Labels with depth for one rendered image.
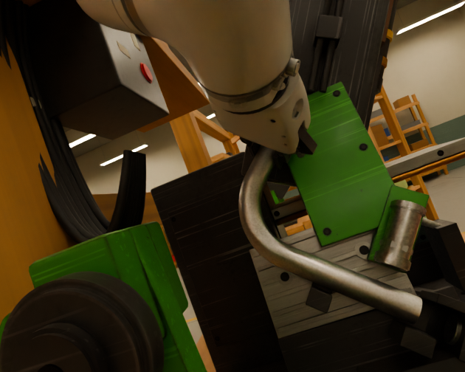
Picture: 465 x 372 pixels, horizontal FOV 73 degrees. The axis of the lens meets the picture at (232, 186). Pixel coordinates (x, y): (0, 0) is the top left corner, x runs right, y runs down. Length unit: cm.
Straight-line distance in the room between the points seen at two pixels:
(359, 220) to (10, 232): 38
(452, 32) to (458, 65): 89
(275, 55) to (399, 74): 1006
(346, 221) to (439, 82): 1014
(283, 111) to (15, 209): 27
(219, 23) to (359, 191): 31
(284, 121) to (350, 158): 18
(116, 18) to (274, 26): 11
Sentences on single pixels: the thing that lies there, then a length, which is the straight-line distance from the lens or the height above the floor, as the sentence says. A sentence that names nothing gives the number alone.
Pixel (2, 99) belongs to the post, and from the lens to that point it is 43.
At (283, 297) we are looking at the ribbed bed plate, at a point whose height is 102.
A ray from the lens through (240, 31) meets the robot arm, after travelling 21.
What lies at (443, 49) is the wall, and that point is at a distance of 1082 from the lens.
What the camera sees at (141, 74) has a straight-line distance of 53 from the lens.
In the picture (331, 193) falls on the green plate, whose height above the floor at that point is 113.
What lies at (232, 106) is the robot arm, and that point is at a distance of 27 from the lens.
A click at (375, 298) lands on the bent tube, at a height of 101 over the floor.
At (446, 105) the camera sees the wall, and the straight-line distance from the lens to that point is 1045.
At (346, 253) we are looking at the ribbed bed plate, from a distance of 45.
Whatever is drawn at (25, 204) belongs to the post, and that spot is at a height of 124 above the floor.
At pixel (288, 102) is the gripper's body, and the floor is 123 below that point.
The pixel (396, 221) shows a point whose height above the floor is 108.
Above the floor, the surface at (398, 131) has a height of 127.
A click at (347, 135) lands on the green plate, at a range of 47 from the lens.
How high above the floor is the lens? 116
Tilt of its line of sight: 4 degrees up
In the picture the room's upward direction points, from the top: 21 degrees counter-clockwise
